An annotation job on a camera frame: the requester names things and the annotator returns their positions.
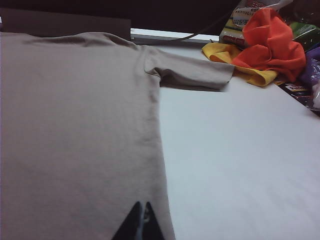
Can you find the black printed package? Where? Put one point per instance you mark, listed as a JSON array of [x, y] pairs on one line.
[[295, 92]]

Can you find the green bag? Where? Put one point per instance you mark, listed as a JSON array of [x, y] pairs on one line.
[[306, 35]]

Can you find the orange cloth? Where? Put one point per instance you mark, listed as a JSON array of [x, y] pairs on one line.
[[272, 47]]

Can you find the grey-brown desk divider panel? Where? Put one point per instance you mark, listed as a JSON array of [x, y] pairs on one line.
[[175, 15]]

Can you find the beige T-shirt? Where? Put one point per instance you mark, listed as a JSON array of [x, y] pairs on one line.
[[75, 125]]

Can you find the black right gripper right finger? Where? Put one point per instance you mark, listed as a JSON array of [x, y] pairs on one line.
[[153, 227]]

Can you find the yellow cloth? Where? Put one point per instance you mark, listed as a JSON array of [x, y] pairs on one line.
[[260, 77]]

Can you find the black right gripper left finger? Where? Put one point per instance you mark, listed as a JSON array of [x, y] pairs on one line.
[[130, 227]]

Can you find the clear snack bag red print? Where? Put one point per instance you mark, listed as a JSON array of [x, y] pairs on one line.
[[236, 22]]

